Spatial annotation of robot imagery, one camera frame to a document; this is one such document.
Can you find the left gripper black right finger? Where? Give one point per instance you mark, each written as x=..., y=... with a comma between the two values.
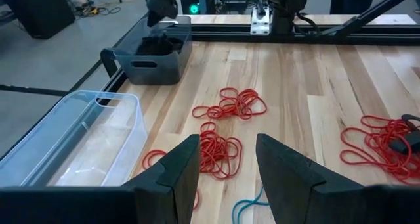
x=328, y=207

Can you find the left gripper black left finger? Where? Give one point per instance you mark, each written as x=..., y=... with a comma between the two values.
x=82, y=207

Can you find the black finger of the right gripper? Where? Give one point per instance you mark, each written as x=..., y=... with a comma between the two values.
x=170, y=8
x=154, y=12

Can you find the black rubber band heap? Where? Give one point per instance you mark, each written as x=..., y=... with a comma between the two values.
x=157, y=46

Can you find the teal rubber band pile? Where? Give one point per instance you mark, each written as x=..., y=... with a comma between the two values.
x=246, y=201

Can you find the wide black rubber band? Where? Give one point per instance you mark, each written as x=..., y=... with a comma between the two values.
x=405, y=116
x=407, y=143

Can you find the red rubber band pile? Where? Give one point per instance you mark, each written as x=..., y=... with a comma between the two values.
x=236, y=105
x=220, y=151
x=380, y=135

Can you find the black device green light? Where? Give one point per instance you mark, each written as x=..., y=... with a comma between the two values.
x=187, y=4

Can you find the clear plastic basket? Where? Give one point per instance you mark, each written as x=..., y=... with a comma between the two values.
x=98, y=171

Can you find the grey plastic basket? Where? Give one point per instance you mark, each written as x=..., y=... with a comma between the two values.
x=154, y=69

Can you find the black floor cabinet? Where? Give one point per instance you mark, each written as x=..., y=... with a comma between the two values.
x=36, y=10

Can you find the black floor tape line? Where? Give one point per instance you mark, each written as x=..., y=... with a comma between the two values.
x=33, y=90

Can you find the black aluminium table frame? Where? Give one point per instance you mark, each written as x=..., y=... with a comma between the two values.
x=229, y=33

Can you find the black frame bracket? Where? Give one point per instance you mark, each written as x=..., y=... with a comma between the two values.
x=107, y=61

